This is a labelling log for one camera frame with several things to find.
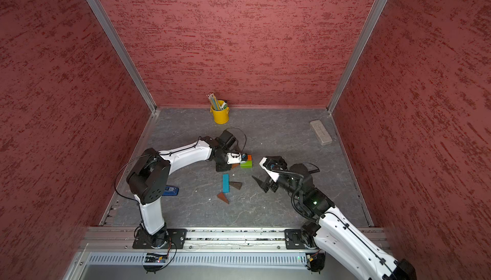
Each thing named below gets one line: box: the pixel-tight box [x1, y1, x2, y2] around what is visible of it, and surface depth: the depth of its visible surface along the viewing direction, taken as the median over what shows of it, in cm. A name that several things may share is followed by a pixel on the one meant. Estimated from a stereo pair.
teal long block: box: [222, 173, 230, 194], surface depth 90 cm
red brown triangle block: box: [216, 191, 230, 205], surface depth 87 cm
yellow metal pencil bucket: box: [210, 100, 230, 125], surface depth 113 cm
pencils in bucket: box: [205, 92, 226, 112], surface depth 109 cm
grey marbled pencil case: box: [309, 119, 334, 146], surface depth 109 cm
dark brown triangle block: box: [228, 181, 243, 190], surface depth 89 cm
